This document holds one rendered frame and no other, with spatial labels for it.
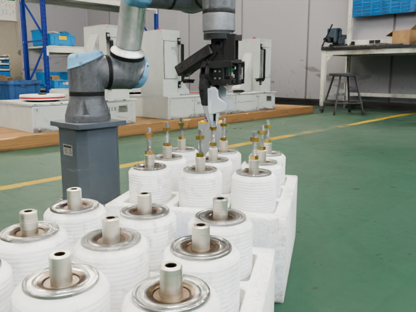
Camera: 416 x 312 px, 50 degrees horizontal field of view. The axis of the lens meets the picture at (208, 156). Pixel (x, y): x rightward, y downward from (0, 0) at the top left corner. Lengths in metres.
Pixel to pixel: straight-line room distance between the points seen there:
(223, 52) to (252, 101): 3.44
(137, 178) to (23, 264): 0.43
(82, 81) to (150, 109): 2.35
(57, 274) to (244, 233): 0.27
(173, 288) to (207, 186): 0.52
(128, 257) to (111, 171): 1.01
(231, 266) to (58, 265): 0.19
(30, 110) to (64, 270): 2.60
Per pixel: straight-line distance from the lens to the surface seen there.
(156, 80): 3.76
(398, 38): 5.57
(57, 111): 3.11
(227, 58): 1.03
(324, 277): 1.09
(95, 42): 3.46
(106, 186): 1.55
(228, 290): 0.54
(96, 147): 1.50
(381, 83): 6.14
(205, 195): 0.95
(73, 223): 0.70
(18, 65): 7.50
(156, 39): 3.77
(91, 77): 1.51
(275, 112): 4.68
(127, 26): 1.51
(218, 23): 1.03
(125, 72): 1.55
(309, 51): 6.62
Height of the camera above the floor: 0.46
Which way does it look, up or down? 11 degrees down
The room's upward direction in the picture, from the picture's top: straight up
